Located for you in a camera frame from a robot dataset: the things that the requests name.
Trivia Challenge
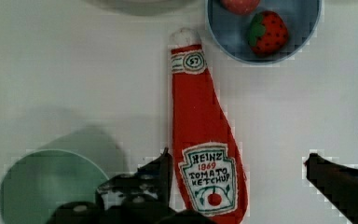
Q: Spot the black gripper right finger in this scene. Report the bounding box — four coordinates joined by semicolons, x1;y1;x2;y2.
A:
304;153;358;224

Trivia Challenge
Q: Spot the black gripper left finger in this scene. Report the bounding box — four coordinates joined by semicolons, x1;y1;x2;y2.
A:
46;149;216;224

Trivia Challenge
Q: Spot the felt Heinz ketchup bottle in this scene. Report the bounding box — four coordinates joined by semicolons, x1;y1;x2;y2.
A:
169;28;248;224

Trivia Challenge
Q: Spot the green cup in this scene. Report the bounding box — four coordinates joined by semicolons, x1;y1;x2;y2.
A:
0;125;128;224

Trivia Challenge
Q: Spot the felt strawberry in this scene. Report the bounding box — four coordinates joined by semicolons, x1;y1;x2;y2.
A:
247;10;289;57

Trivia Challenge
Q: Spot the blue bowl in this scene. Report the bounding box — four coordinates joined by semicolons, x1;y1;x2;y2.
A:
206;0;323;65

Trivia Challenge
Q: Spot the red felt fruit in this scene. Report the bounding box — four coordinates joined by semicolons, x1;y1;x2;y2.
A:
220;0;260;15

